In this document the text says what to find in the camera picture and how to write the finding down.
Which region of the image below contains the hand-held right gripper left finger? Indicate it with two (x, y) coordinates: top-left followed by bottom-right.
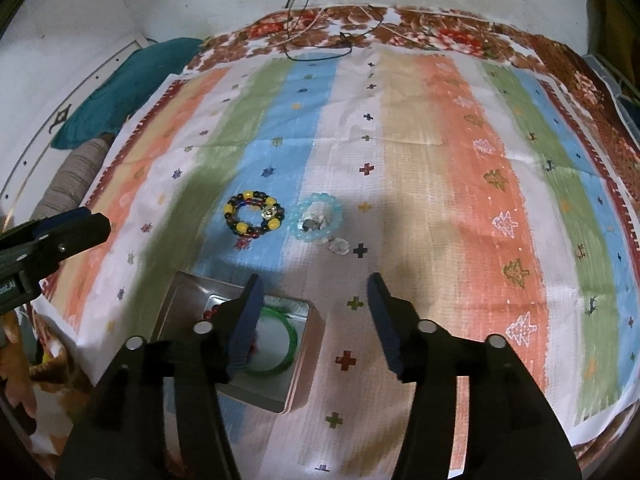
(55, 274), (266, 480)

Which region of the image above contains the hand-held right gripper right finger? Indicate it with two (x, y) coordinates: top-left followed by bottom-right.
(366, 272), (583, 480)

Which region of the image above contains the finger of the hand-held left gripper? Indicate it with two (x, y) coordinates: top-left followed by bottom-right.
(0, 207), (112, 281)

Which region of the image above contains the square metal tin box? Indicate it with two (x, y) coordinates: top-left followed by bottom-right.
(152, 271), (326, 415)

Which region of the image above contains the multicolour bead bracelet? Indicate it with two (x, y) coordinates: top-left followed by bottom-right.
(223, 190), (286, 237)

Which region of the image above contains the light blue bead bracelet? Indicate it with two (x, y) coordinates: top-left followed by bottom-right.
(288, 192), (345, 245)

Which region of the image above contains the green bangle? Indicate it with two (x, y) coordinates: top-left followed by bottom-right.
(245, 307), (299, 375)

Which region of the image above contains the grey striped bolster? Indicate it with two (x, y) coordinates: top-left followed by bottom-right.
(30, 135), (111, 221)

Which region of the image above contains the small silver white trinket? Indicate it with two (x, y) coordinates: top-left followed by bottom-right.
(300, 201), (332, 233)

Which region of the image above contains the striped patterned cloth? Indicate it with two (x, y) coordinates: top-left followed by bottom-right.
(42, 47), (640, 476)

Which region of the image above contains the teal cloth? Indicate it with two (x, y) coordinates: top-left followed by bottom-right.
(50, 37), (206, 151)

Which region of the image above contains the white cable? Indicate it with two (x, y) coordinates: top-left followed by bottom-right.
(287, 4), (501, 52)

